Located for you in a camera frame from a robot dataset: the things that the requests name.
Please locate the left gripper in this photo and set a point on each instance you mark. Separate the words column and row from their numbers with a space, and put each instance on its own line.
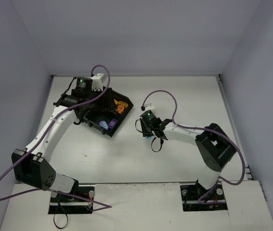
column 99, row 106

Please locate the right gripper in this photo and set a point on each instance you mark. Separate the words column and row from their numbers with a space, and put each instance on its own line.
column 149, row 132

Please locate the orange rounded lego block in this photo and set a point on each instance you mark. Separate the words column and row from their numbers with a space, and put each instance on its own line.
column 121, row 106

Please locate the purple flower lego block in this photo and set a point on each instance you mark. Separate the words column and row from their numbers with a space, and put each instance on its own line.
column 104, row 124

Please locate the purple arch lego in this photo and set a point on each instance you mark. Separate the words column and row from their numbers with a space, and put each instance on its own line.
column 112, row 123

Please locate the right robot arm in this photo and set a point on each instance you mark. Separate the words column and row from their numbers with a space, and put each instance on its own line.
column 216, row 151

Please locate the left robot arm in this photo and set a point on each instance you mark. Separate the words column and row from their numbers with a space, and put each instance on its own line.
column 32, row 164

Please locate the black compartment tray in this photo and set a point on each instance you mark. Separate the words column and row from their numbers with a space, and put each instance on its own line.
column 92, row 118

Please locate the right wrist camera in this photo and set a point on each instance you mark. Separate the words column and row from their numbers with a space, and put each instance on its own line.
column 148, row 106

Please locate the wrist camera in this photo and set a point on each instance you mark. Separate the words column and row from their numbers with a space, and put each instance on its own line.
column 148, row 106
column 98, row 81

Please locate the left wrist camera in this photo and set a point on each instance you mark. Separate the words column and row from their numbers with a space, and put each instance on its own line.
column 98, row 81

